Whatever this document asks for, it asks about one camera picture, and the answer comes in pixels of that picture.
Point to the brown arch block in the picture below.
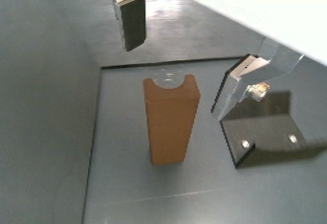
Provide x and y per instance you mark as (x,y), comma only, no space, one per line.
(169,109)

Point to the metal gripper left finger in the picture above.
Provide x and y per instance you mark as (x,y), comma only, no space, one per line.
(129,13)

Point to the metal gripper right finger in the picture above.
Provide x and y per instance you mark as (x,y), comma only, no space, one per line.
(244,80)

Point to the black arch holder bracket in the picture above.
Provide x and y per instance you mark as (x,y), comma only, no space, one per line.
(261,135)

